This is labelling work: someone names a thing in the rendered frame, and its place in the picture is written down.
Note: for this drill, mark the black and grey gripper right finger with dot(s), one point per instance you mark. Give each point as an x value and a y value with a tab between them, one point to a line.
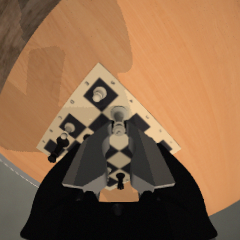
155	169

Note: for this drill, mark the black and cream chessboard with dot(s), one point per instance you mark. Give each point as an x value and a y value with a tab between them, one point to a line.
88	116

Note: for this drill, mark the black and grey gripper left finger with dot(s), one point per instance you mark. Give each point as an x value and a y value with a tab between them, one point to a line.
83	168

